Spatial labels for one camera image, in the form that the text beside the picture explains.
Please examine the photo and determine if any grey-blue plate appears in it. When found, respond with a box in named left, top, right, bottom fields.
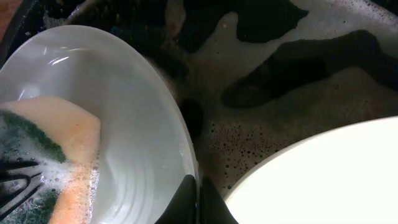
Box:
left=1, top=26, right=198, bottom=223

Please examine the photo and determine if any round black tray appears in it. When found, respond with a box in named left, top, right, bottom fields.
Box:
left=1, top=0, right=397, bottom=195

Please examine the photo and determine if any green yellow sponge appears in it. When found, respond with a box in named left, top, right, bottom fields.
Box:
left=1, top=96, right=101, bottom=223

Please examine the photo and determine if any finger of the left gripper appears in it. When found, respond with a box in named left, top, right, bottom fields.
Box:
left=1, top=160, right=44, bottom=220

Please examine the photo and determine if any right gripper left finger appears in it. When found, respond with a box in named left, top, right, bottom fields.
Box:
left=155, top=174, right=197, bottom=224

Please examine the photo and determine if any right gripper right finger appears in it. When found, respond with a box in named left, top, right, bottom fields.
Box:
left=199, top=177, right=238, bottom=224

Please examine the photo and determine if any white plate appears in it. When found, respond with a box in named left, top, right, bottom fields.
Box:
left=225, top=117, right=397, bottom=223

